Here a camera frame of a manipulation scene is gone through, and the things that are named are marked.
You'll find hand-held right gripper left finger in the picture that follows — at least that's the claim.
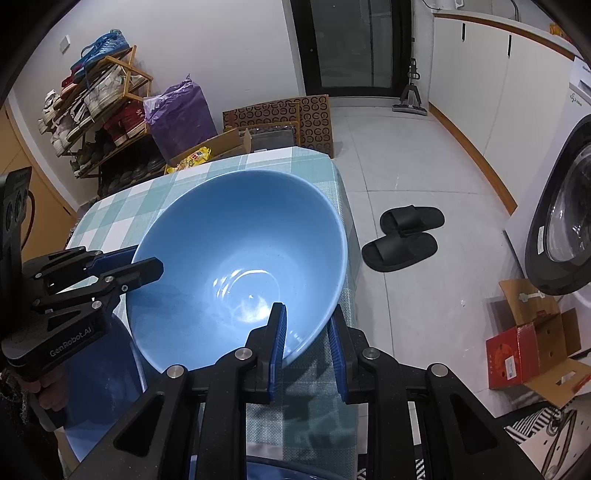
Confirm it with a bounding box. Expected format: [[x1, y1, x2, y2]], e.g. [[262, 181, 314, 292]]
[[76, 302, 288, 480]]

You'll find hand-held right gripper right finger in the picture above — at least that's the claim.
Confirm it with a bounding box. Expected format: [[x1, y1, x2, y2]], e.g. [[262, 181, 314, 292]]
[[327, 305, 543, 480]]

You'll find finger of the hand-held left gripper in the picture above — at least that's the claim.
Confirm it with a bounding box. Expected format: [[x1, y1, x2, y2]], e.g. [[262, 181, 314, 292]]
[[31, 257, 165, 315], [23, 246, 137, 292]]

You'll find blue bowl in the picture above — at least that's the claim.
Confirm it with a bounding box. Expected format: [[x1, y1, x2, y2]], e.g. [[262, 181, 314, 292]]
[[62, 300, 148, 462], [126, 170, 349, 374], [245, 455, 358, 480]]

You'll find person's left forearm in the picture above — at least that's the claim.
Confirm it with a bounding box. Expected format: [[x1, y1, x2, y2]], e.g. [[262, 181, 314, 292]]
[[0, 364, 42, 480]]

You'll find person's left hand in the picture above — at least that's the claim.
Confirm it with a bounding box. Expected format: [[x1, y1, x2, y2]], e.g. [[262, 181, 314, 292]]
[[33, 366, 72, 412]]

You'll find wooden door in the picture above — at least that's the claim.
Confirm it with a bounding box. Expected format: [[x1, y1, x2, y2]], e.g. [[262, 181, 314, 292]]
[[0, 104, 79, 259]]

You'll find black slipper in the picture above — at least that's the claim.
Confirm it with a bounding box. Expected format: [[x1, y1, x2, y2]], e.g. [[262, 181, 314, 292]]
[[361, 232, 438, 273], [379, 205, 445, 236]]

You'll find yellow snack packet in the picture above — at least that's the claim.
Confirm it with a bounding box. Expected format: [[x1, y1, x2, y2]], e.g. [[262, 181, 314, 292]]
[[178, 147, 212, 168]]

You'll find purple plastic bag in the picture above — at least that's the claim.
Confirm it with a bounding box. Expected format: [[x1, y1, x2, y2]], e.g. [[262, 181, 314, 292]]
[[143, 79, 219, 160]]

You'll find open plain cardboard box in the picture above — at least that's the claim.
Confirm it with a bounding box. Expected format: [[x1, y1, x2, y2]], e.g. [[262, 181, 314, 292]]
[[166, 124, 301, 169]]

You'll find open red cardboard box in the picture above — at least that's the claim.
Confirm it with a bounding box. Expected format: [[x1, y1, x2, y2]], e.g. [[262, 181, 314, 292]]
[[485, 277, 591, 409]]

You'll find teal checked tablecloth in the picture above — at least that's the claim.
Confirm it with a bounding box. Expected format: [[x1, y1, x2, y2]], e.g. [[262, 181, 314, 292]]
[[69, 147, 358, 480]]

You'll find wooden shoe rack with shoes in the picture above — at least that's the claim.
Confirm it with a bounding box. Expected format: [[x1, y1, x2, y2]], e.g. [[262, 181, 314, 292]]
[[38, 28, 167, 195]]

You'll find black white striped mat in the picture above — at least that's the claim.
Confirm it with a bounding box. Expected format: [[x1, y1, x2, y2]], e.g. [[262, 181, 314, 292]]
[[503, 406, 583, 480]]

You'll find white washing machine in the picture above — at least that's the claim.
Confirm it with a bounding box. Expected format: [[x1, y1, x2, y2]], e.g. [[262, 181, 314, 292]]
[[503, 51, 591, 296]]

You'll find grey floor mop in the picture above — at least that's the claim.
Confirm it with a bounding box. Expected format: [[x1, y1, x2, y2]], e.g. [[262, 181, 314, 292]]
[[392, 58, 429, 116]]

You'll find white counter cabinet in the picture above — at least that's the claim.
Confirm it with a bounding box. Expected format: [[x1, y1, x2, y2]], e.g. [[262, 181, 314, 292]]
[[427, 11, 583, 217]]

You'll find black framed glass door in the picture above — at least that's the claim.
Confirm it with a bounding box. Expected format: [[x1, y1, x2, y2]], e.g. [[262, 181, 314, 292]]
[[290, 0, 432, 99]]

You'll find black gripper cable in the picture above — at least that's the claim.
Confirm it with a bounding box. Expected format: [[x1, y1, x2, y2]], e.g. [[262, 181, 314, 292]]
[[21, 191, 38, 250]]

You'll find ring-patterned cardboard box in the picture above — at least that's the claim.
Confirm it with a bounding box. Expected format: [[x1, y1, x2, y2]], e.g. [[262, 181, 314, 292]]
[[222, 95, 334, 158]]

